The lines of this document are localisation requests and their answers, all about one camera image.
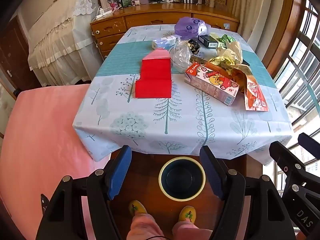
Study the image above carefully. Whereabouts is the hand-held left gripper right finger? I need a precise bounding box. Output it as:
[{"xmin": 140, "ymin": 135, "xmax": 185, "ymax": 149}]
[{"xmin": 199, "ymin": 145, "xmax": 297, "ymax": 240}]

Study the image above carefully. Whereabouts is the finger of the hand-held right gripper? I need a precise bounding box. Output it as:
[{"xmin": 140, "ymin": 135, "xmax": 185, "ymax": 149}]
[
  {"xmin": 269, "ymin": 141, "xmax": 307, "ymax": 196},
  {"xmin": 297, "ymin": 133, "xmax": 320, "ymax": 153}
]

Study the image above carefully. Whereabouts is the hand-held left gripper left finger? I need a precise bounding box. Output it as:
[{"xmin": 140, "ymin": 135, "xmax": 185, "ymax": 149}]
[{"xmin": 36, "ymin": 145, "xmax": 132, "ymax": 240}]

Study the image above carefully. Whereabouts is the blue bin with cream rim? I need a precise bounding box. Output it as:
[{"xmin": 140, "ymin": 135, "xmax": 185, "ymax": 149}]
[{"xmin": 159, "ymin": 156, "xmax": 206, "ymax": 202}]

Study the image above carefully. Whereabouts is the orange snack packet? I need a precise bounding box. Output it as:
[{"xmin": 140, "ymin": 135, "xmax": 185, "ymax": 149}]
[{"xmin": 234, "ymin": 66, "xmax": 269, "ymax": 112}]

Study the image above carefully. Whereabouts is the strawberry milk carton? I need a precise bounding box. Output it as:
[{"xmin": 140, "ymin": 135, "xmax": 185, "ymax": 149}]
[{"xmin": 184, "ymin": 62, "xmax": 240, "ymax": 107}]

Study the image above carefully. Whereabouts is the red paper envelope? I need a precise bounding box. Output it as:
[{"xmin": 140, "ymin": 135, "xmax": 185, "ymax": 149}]
[{"xmin": 135, "ymin": 49, "xmax": 173, "ymax": 99}]

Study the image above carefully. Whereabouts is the gold foil wrapper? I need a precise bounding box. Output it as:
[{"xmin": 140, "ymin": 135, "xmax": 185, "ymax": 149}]
[{"xmin": 209, "ymin": 56, "xmax": 251, "ymax": 75}]

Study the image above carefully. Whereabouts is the yellow paper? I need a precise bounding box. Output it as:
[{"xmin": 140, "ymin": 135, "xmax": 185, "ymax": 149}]
[{"xmin": 216, "ymin": 41, "xmax": 243, "ymax": 64}]

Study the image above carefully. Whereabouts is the clear plastic bag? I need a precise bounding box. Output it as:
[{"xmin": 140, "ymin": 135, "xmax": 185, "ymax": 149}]
[{"xmin": 170, "ymin": 40, "xmax": 194, "ymax": 73}]

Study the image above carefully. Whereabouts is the black and gold wrapper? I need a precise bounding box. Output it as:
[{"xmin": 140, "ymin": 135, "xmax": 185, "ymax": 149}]
[{"xmin": 187, "ymin": 39, "xmax": 202, "ymax": 55}]

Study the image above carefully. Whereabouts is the green wrapper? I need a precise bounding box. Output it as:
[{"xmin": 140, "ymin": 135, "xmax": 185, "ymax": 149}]
[{"xmin": 216, "ymin": 34, "xmax": 236, "ymax": 46}]

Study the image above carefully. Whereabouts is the blue and white small box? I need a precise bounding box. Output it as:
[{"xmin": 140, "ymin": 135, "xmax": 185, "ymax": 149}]
[{"xmin": 152, "ymin": 35, "xmax": 180, "ymax": 50}]

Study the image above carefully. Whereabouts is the purple plastic pack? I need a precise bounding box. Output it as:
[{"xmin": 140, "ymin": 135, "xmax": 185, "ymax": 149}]
[{"xmin": 174, "ymin": 17, "xmax": 209, "ymax": 38}]

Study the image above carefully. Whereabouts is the yellow slipper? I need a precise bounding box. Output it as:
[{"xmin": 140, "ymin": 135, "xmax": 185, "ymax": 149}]
[
  {"xmin": 129, "ymin": 200, "xmax": 147, "ymax": 217},
  {"xmin": 178, "ymin": 205, "xmax": 197, "ymax": 223}
]

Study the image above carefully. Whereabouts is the tree-print tablecloth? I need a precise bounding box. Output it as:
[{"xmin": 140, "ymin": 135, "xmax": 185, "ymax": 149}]
[{"xmin": 72, "ymin": 24, "xmax": 293, "ymax": 165}]

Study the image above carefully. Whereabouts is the person's right leg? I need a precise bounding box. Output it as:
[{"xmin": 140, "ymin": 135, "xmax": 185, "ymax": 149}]
[{"xmin": 172, "ymin": 220, "xmax": 213, "ymax": 240}]

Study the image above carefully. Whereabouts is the pink bed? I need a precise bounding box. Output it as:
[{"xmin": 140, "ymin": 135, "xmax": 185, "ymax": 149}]
[{"xmin": 0, "ymin": 84, "xmax": 112, "ymax": 240}]

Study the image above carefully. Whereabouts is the window grille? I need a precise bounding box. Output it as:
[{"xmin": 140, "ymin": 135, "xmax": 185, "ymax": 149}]
[{"xmin": 260, "ymin": 0, "xmax": 320, "ymax": 230}]

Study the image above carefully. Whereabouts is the black box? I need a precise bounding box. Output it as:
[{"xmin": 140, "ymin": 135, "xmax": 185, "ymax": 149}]
[{"xmin": 198, "ymin": 34, "xmax": 225, "ymax": 49}]

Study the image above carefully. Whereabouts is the cream curtain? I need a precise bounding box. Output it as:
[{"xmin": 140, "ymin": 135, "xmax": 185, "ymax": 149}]
[{"xmin": 229, "ymin": 0, "xmax": 282, "ymax": 47}]

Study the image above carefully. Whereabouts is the wooden dresser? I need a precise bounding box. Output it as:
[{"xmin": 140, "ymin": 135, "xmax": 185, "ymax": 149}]
[{"xmin": 90, "ymin": 1, "xmax": 240, "ymax": 60}]

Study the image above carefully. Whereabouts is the brown wooden door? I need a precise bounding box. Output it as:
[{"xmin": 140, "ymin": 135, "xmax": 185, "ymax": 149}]
[{"xmin": 0, "ymin": 15, "xmax": 30, "ymax": 93}]

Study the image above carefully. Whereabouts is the white power strip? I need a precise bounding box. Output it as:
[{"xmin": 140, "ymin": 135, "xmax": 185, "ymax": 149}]
[{"xmin": 95, "ymin": 7, "xmax": 115, "ymax": 20}]

